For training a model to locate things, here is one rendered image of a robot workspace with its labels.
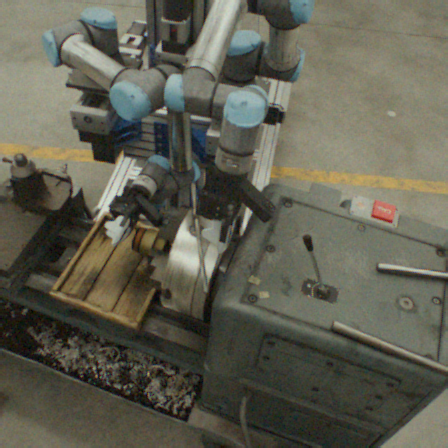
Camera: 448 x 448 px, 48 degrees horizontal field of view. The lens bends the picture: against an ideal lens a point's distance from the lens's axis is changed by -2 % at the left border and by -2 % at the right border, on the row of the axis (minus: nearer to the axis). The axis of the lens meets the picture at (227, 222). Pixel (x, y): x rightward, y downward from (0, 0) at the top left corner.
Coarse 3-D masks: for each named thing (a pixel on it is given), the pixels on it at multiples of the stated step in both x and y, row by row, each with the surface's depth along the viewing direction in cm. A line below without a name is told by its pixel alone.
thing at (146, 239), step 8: (136, 232) 147; (144, 232) 147; (152, 232) 147; (136, 240) 146; (144, 240) 146; (152, 240) 145; (160, 240) 147; (136, 248) 147; (144, 248) 146; (152, 248) 145; (160, 248) 146
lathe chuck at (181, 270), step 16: (192, 208) 140; (192, 224) 135; (176, 240) 133; (192, 240) 133; (176, 256) 132; (192, 256) 132; (176, 272) 132; (192, 272) 131; (176, 288) 134; (192, 288) 132; (176, 304) 138
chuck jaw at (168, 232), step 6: (180, 210) 144; (186, 210) 144; (180, 216) 144; (168, 222) 145; (174, 222) 145; (180, 222) 144; (162, 228) 146; (168, 228) 146; (174, 228) 145; (162, 234) 146; (168, 234) 146; (174, 234) 145; (168, 240) 146
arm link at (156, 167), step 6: (156, 156) 167; (162, 156) 168; (150, 162) 166; (156, 162) 166; (162, 162) 167; (144, 168) 164; (150, 168) 164; (156, 168) 164; (162, 168) 166; (168, 168) 170; (138, 174) 164; (144, 174) 162; (150, 174) 162; (156, 174) 164; (162, 174) 166; (156, 180) 163; (162, 180) 168; (162, 186) 170
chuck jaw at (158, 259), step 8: (152, 256) 143; (160, 256) 144; (152, 264) 141; (160, 264) 141; (152, 272) 143; (160, 272) 139; (152, 280) 138; (160, 280) 137; (160, 288) 139; (168, 296) 138
